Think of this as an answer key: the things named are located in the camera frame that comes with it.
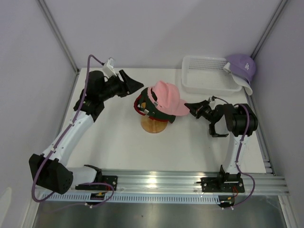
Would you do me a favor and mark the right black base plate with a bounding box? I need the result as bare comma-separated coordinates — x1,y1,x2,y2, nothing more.
197,177,245,193

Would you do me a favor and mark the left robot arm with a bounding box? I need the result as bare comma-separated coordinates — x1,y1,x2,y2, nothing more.
29,70,144,194

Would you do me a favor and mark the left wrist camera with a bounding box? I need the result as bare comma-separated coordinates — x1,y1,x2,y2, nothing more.
102,57,116,78

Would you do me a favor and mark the dark green NY baseball cap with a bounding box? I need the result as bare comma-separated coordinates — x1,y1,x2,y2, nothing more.
139,88,176,124

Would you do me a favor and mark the wooden hat stand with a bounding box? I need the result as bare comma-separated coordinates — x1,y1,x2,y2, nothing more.
141,116,168,133

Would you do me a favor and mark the white slotted cable duct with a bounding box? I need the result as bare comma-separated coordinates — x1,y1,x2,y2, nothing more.
48,192,220,204

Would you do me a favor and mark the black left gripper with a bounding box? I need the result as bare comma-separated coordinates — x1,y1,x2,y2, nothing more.
99,70,143,102

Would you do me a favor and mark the pink baseball cap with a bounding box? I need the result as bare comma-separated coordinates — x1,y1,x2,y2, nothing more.
147,81,190,116

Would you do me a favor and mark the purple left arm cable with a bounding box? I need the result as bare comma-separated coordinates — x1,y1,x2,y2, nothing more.
31,54,114,209

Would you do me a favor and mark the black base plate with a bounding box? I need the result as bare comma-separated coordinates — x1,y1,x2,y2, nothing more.
197,177,245,193
75,175,118,191

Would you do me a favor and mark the right aluminium frame post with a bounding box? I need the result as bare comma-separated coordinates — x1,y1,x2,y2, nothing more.
250,0,290,60

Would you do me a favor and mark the white perforated plastic basket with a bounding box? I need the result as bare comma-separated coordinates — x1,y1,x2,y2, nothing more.
181,56,242,96

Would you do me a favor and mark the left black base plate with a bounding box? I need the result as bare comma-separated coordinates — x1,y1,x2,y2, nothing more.
75,175,118,191

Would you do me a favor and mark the white baseball cap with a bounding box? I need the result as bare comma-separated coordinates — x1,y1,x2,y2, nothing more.
223,62,253,96

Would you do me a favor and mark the aluminium frame post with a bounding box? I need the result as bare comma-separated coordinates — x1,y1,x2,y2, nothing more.
36,0,79,75
250,0,290,60

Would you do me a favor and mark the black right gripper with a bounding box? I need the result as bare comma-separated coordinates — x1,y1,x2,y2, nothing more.
184,100,216,124

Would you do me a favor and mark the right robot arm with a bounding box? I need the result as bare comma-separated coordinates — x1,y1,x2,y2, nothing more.
185,100,258,193

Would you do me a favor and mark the aluminium mounting rail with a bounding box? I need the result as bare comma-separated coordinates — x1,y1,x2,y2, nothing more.
68,168,290,196

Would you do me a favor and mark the left aluminium frame post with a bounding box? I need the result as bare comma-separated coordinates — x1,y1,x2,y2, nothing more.
36,0,79,75

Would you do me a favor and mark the red LA baseball cap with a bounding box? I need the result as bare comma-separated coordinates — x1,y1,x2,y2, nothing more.
133,95,168,122

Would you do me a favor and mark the lavender LA baseball cap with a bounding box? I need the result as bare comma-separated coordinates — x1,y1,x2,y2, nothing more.
225,54,257,85

